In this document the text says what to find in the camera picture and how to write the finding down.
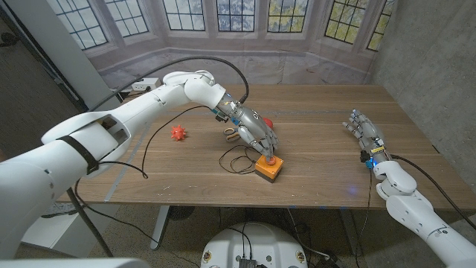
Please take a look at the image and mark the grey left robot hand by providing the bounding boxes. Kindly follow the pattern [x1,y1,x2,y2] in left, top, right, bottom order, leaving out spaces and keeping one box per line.
[215,95,280,162]

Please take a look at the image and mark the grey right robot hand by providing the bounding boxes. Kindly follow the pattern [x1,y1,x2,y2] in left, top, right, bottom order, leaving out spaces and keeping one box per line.
[341,108,391,167]

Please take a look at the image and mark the orange box with red button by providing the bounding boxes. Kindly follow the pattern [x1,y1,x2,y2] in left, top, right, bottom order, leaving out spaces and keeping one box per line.
[254,154,284,184]

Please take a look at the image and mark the yellow and grey scissors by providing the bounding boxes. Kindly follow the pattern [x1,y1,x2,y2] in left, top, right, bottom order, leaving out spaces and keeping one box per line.
[223,127,242,143]

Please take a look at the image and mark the red spiky ball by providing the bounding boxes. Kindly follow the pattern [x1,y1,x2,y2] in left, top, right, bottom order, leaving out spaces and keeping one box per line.
[170,124,187,142]

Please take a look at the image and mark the printed window backdrop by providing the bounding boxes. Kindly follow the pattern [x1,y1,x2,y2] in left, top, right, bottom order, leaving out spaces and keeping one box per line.
[46,0,397,91]

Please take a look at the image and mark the grey table leg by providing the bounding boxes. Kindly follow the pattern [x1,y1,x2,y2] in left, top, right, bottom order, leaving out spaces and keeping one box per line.
[149,205,170,250]
[337,208,364,257]

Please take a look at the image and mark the black fan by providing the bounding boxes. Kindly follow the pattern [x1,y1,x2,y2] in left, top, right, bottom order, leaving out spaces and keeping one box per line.
[169,205,196,221]

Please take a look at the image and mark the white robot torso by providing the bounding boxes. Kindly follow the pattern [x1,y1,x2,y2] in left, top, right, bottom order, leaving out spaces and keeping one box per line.
[200,222,309,268]

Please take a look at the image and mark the white power strip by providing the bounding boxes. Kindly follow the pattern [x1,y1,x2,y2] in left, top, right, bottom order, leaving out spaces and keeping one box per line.
[132,77,161,92]

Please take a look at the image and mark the black stand leg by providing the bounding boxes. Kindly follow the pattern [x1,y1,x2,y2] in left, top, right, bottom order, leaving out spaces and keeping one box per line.
[65,188,115,258]

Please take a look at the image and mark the white printed floor mat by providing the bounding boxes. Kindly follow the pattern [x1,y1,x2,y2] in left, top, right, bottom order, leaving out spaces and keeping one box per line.
[22,202,120,258]

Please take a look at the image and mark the black USB cable with adapter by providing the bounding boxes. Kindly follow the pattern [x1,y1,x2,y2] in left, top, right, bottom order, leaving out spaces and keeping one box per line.
[218,144,261,176]

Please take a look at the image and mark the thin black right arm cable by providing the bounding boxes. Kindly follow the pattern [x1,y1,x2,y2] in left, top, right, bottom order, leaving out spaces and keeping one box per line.
[355,169,373,261]

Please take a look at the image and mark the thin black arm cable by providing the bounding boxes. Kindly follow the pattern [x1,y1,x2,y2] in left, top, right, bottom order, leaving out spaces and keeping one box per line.
[355,169,373,261]
[73,105,213,268]

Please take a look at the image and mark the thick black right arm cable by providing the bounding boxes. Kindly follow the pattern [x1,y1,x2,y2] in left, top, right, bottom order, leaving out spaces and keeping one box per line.
[389,153,476,232]

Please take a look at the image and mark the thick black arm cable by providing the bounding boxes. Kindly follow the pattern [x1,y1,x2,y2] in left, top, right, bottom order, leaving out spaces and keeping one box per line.
[389,153,476,232]
[89,55,250,112]

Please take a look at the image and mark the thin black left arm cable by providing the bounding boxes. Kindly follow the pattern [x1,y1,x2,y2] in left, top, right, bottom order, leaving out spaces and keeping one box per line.
[73,105,213,268]

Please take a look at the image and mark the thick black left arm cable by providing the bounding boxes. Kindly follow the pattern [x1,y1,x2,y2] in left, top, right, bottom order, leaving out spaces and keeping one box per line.
[89,55,250,112]

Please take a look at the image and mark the white floor cable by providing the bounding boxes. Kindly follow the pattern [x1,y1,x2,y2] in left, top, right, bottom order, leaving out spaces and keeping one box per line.
[285,208,332,261]

